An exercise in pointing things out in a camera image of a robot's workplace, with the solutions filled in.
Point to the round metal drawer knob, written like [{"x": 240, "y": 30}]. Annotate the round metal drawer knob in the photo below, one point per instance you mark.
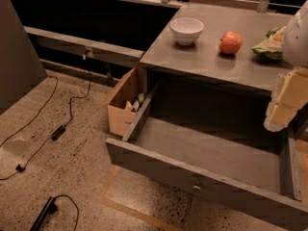
[{"x": 196, "y": 188}]

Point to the green chip bag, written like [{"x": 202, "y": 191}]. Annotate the green chip bag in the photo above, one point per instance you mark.
[{"x": 271, "y": 45}]

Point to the grey open top drawer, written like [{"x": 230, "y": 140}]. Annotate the grey open top drawer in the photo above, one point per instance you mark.
[{"x": 187, "y": 134}]

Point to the black power strip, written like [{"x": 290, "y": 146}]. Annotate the black power strip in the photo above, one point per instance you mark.
[{"x": 49, "y": 208}]

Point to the white ceramic bowl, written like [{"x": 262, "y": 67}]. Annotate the white ceramic bowl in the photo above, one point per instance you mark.
[{"x": 186, "y": 30}]

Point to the red apple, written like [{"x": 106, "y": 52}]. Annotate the red apple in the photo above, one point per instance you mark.
[{"x": 230, "y": 43}]

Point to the grey cabinet counter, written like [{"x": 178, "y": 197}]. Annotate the grey cabinet counter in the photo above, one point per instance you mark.
[{"x": 203, "y": 57}]

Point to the grey metal rail shelf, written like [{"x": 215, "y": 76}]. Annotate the grey metal rail shelf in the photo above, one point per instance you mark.
[{"x": 85, "y": 48}]

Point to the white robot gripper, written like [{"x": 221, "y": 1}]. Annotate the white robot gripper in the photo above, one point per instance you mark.
[{"x": 296, "y": 40}]

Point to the cardboard box with items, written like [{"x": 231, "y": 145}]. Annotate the cardboard box with items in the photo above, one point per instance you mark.
[{"x": 120, "y": 102}]

